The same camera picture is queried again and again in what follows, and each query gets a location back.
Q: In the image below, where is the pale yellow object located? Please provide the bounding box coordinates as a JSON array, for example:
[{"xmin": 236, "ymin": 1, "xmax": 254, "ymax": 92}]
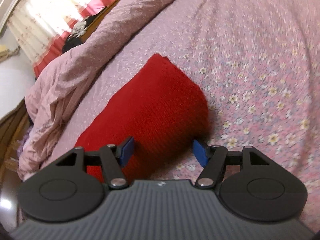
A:
[{"xmin": 0, "ymin": 44, "xmax": 20, "ymax": 62}]

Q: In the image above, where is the purple frilled cloth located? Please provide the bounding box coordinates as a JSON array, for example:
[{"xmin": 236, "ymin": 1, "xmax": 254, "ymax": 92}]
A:
[{"xmin": 17, "ymin": 126, "xmax": 34, "ymax": 157}]

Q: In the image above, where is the pink floral bed sheet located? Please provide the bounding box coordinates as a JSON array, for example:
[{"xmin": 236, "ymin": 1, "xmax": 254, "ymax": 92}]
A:
[{"xmin": 62, "ymin": 0, "xmax": 320, "ymax": 230}]

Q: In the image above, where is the wooden headboard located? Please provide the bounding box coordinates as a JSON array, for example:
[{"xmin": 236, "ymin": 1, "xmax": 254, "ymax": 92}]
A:
[{"xmin": 80, "ymin": 0, "xmax": 125, "ymax": 44}]

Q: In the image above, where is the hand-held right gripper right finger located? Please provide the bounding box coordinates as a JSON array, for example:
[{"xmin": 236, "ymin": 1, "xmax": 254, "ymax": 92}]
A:
[{"xmin": 192, "ymin": 139, "xmax": 273, "ymax": 189}]

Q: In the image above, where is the pink floral quilt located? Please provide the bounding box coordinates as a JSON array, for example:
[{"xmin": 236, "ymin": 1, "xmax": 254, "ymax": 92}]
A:
[{"xmin": 17, "ymin": 0, "xmax": 195, "ymax": 180}]

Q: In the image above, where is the dark clothes pile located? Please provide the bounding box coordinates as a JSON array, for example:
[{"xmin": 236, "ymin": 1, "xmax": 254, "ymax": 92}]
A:
[{"xmin": 61, "ymin": 15, "xmax": 99, "ymax": 54}]

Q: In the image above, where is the white crumpled cloth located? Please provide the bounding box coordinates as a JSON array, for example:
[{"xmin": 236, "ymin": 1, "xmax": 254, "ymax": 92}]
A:
[{"xmin": 71, "ymin": 20, "xmax": 87, "ymax": 37}]

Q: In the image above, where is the red knitted sweater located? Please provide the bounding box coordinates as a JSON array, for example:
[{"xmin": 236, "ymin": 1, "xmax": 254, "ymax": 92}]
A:
[{"xmin": 75, "ymin": 54, "xmax": 212, "ymax": 183}]

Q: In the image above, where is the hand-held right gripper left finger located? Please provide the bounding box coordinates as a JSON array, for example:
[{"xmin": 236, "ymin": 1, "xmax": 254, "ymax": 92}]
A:
[{"xmin": 55, "ymin": 136, "xmax": 135, "ymax": 189}]

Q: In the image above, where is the pink and white curtain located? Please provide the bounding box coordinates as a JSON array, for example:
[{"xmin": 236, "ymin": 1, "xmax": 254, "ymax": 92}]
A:
[{"xmin": 6, "ymin": 0, "xmax": 128, "ymax": 78}]

